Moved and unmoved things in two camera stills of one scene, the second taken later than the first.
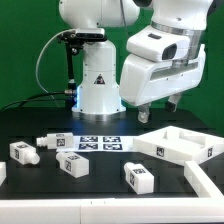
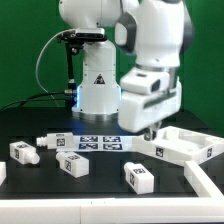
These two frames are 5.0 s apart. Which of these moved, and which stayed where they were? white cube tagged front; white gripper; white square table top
Moved: white gripper
Stayed: white cube tagged front; white square table top
